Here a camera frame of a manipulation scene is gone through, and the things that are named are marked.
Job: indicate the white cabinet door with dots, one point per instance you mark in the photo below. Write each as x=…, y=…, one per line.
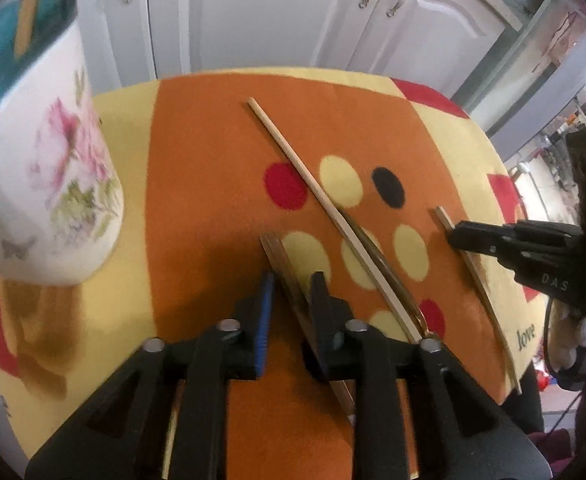
x=103, y=35
x=438, y=35
x=273, y=10

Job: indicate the orange yellow red printed blanket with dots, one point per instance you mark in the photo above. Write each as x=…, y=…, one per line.
x=198, y=185

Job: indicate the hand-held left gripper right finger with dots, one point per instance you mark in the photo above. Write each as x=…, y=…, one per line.
x=323, y=310

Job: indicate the light wooden chopstick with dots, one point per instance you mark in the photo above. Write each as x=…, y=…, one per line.
x=303, y=170
x=493, y=320

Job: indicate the brown wooden chopstick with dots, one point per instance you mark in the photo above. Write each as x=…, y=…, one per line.
x=28, y=15
x=288, y=270

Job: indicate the white floral utensil holder teal rim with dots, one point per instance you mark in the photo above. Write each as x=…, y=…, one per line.
x=33, y=210

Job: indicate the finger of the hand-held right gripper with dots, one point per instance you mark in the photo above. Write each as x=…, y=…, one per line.
x=523, y=250

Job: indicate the gold metal utensil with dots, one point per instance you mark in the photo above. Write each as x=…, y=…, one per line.
x=378, y=255

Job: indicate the glass door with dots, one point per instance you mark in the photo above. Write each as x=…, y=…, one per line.
x=538, y=60

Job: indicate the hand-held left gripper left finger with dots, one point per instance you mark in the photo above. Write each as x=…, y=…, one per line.
x=265, y=320

